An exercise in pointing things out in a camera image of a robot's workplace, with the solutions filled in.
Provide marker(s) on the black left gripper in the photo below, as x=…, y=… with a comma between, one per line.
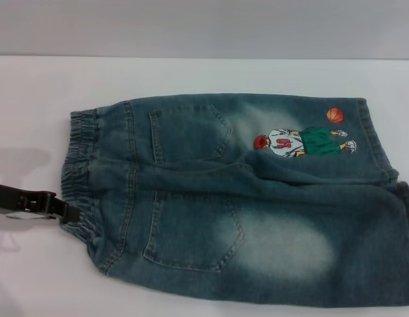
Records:
x=5, y=198

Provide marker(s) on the blue denim shorts basketball print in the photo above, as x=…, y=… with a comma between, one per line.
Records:
x=257, y=204

